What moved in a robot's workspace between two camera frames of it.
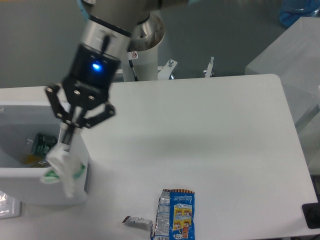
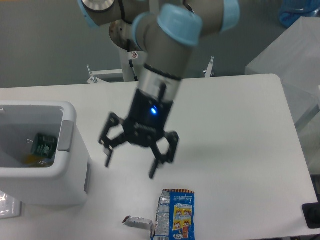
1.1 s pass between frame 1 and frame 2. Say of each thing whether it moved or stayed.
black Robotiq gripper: moved
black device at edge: stayed
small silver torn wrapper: stayed
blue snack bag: stayed
